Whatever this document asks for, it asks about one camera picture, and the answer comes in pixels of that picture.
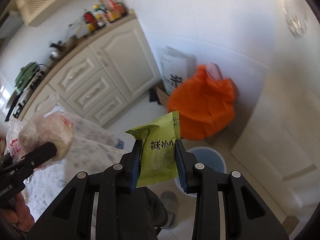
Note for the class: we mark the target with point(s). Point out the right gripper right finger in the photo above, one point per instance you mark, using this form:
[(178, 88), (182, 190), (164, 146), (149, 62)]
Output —
[(225, 198)]

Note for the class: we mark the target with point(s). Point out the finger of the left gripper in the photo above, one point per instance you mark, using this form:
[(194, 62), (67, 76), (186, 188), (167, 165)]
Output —
[(37, 157)]

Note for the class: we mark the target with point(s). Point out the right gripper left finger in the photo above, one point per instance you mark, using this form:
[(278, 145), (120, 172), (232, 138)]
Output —
[(69, 216)]

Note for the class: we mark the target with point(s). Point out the clear plastic trash bag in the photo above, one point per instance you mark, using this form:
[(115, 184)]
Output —
[(46, 125)]

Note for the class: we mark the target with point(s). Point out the green snack wrapper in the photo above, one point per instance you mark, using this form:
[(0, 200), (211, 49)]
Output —
[(158, 149)]

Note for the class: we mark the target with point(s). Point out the blue trash bin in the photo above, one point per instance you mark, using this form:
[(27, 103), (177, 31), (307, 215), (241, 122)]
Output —
[(207, 159)]

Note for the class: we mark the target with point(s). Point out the cream lower kitchen cabinets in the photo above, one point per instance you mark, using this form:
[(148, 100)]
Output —
[(102, 75)]

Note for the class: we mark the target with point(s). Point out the left hand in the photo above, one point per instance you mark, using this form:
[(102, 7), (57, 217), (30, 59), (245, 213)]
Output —
[(21, 215)]

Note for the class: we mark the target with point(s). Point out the black trouser leg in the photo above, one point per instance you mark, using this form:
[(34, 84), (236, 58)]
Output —
[(140, 214)]

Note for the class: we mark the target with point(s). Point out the black gas stove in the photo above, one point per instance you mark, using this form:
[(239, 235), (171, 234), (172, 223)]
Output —
[(18, 101)]

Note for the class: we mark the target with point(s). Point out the blue white patterned tablecloth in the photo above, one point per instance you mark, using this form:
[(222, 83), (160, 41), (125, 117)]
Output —
[(93, 150)]

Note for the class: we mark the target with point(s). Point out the white door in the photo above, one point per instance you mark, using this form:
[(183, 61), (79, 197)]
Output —
[(280, 144)]

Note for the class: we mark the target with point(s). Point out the grey slipper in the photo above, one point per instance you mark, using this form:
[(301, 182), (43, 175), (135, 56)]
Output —
[(170, 202)]

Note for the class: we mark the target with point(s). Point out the green electric cooker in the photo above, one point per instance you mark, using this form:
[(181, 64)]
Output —
[(25, 74)]

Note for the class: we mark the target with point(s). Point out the cardboard box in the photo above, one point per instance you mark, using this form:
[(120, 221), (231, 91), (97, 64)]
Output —
[(162, 95)]

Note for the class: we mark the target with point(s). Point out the dark soy sauce bottle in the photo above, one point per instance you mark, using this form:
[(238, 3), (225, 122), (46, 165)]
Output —
[(91, 21)]

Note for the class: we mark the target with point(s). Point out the white rice sack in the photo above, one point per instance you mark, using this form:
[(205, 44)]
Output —
[(176, 67)]

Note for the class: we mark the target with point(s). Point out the cluster of condiment bottles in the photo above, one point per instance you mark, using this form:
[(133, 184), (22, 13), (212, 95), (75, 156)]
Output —
[(109, 11)]

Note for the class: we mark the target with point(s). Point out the steel wok with handle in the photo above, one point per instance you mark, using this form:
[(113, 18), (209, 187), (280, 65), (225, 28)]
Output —
[(62, 48)]

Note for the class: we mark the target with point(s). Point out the silver door handle plate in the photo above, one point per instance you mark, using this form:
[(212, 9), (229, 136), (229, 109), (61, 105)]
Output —
[(296, 17)]

